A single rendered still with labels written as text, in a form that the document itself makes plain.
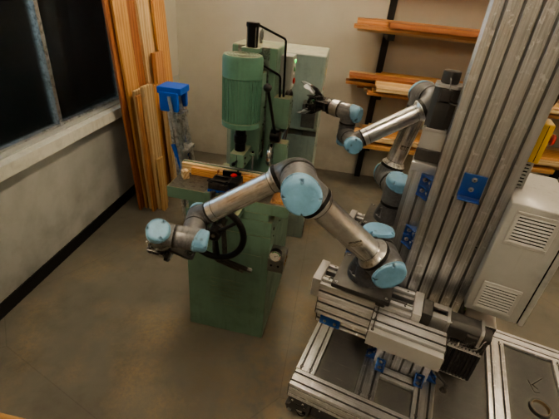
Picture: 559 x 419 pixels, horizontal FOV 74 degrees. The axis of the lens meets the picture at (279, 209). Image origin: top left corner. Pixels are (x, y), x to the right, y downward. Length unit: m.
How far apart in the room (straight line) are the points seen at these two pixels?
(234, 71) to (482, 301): 1.32
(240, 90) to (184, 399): 1.48
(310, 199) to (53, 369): 1.71
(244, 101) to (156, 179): 1.77
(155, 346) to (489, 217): 1.77
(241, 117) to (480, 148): 0.94
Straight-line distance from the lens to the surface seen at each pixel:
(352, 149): 1.66
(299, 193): 1.05
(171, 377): 2.17
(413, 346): 1.47
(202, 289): 2.17
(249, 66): 1.64
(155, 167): 3.26
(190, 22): 4.30
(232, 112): 1.70
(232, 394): 2.10
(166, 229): 1.19
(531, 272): 1.56
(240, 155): 1.79
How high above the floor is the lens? 1.76
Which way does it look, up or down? 31 degrees down
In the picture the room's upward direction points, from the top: 6 degrees clockwise
